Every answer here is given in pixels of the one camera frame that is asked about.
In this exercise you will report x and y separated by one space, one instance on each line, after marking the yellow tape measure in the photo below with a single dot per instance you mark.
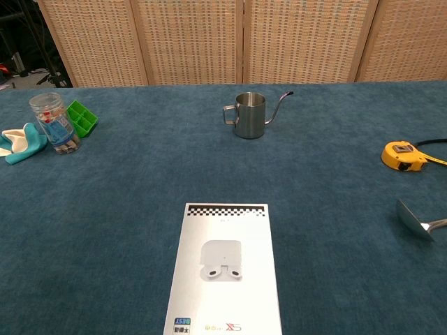
399 155

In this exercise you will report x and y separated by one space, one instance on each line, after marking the steel gooseneck pitcher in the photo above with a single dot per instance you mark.
249 118

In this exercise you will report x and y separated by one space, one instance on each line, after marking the blue felt table cover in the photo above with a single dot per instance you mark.
139 195

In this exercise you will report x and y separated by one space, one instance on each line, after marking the wicker folding screen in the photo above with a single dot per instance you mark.
195 42

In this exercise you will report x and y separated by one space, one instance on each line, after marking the white notepad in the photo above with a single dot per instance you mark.
223 296

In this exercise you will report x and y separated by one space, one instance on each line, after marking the green plastic basket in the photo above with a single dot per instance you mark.
84 120

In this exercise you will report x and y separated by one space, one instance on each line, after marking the clear plastic jar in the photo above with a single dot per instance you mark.
57 129

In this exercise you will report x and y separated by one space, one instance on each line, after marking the teal and white cloth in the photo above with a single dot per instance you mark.
29 144

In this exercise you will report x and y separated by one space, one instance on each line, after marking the black tripod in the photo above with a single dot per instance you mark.
45 52

